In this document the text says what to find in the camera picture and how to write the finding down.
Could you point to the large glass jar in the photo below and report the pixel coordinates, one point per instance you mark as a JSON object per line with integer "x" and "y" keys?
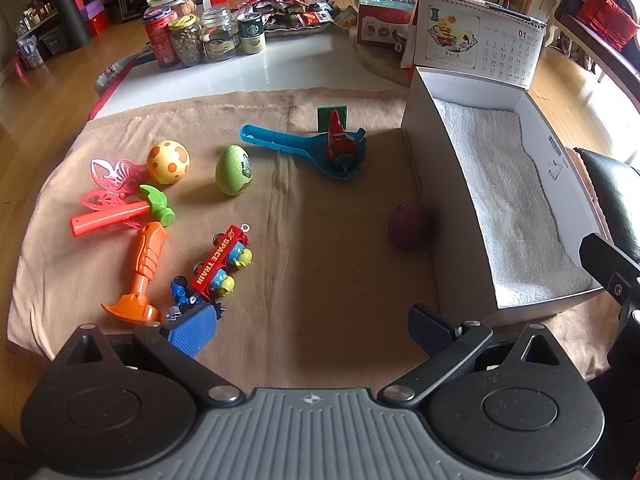
{"x": 172, "y": 0}

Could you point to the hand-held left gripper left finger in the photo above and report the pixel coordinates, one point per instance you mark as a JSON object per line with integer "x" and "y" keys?
{"x": 192, "y": 329}

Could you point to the black leather sofa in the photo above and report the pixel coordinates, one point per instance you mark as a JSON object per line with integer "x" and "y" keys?
{"x": 617, "y": 195}

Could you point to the glass jar with label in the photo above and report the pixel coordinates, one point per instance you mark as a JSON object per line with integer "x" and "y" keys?
{"x": 219, "y": 37}

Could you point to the green tin can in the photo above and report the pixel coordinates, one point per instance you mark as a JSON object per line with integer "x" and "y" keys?
{"x": 251, "y": 34}

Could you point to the brown cloth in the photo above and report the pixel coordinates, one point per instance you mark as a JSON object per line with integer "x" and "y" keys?
{"x": 320, "y": 260}

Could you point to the black rolled mat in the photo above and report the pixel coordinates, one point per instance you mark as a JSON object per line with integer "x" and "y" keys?
{"x": 72, "y": 22}

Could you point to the desk calendar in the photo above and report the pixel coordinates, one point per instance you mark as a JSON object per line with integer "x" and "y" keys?
{"x": 475, "y": 35}

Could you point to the blue plastic scoop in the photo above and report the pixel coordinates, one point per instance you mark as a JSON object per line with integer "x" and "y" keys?
{"x": 285, "y": 142}

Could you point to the red toy train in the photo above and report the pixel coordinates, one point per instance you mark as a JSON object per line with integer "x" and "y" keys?
{"x": 217, "y": 262}

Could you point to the orange toy axe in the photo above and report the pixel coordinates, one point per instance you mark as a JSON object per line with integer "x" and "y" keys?
{"x": 147, "y": 260}

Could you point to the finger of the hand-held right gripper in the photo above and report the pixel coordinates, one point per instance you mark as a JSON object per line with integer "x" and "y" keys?
{"x": 612, "y": 270}

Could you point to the green square block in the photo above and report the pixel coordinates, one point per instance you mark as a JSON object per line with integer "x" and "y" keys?
{"x": 324, "y": 117}

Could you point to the yellow orange-spotted toy egg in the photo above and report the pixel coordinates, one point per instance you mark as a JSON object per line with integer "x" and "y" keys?
{"x": 168, "y": 161}

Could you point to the glass jar of nuts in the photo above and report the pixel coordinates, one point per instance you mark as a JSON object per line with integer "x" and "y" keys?
{"x": 186, "y": 42}

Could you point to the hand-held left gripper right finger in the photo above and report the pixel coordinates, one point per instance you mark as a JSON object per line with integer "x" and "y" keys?
{"x": 429, "y": 327}

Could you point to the white cardboard box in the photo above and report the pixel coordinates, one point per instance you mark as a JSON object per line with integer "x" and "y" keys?
{"x": 440, "y": 185}

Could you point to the toy hammer with green head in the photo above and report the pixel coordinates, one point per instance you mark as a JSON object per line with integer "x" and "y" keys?
{"x": 107, "y": 219}

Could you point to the pile of snack packets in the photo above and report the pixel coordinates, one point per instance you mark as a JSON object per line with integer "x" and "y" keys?
{"x": 290, "y": 12}

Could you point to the pink plastic butterfly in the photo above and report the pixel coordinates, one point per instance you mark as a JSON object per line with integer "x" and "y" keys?
{"x": 112, "y": 175}

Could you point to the ornate chair with red cushion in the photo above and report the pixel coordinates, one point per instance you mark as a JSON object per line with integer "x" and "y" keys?
{"x": 607, "y": 15}

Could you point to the dark storage bin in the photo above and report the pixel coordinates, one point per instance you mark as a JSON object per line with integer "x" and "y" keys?
{"x": 51, "y": 40}

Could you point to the red gift box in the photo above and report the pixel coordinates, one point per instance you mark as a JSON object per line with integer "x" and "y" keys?
{"x": 382, "y": 22}

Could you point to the red table edge strip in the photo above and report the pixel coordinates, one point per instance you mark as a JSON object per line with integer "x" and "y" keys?
{"x": 107, "y": 95}

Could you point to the green toy egg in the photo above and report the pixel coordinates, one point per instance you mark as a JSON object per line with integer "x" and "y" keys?
{"x": 233, "y": 171}

